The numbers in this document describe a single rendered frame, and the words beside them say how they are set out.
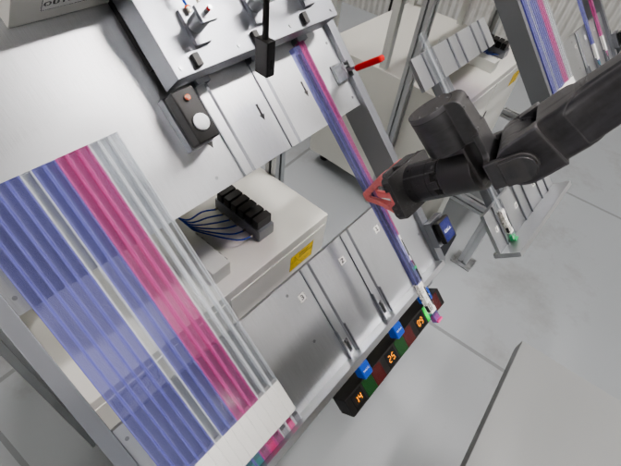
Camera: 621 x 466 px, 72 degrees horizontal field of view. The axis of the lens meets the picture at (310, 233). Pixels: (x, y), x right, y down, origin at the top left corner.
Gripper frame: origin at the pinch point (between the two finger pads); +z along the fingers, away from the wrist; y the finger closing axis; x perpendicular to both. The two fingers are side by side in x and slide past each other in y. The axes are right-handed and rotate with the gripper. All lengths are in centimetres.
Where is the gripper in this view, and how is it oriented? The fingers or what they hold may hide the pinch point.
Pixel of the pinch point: (371, 193)
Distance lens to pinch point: 70.4
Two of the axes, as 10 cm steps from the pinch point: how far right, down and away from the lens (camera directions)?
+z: -5.9, 1.0, 8.0
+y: -6.5, 5.3, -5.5
